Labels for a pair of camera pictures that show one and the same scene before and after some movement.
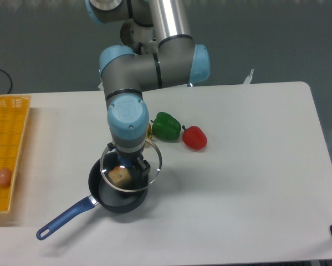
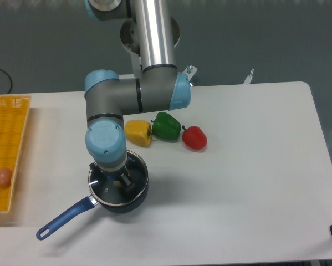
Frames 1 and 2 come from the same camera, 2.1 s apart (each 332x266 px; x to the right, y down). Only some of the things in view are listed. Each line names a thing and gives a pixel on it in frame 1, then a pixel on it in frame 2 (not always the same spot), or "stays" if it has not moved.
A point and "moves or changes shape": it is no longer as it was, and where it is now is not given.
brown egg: [4, 177] stays
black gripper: [129, 159] → [122, 172]
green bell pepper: [166, 127] stays
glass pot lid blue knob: [131, 172] moves or changes shape
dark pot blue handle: [102, 193] stays
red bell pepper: [194, 137] stays
